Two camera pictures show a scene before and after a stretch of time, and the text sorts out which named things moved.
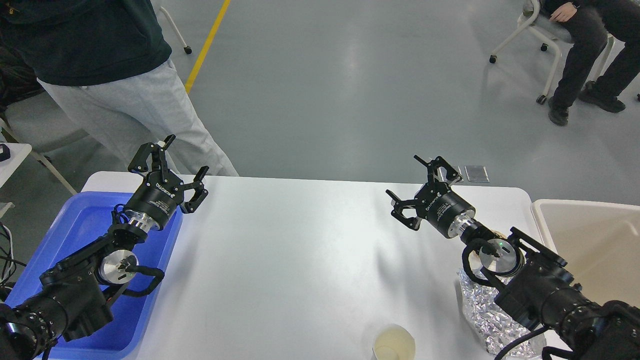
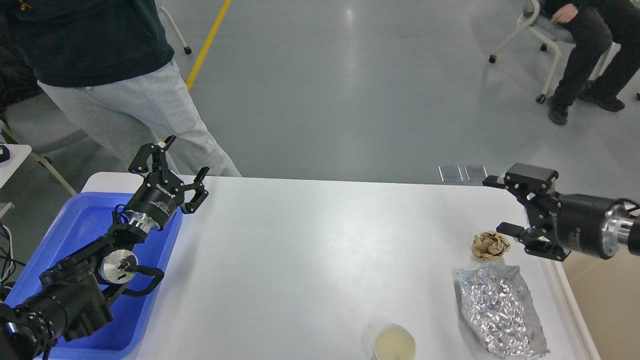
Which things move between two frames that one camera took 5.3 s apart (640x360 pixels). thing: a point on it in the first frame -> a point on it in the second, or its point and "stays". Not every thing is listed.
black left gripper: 156,199 stays
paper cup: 394,342 stays
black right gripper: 444,209 -> 595,225
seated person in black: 587,25 stays
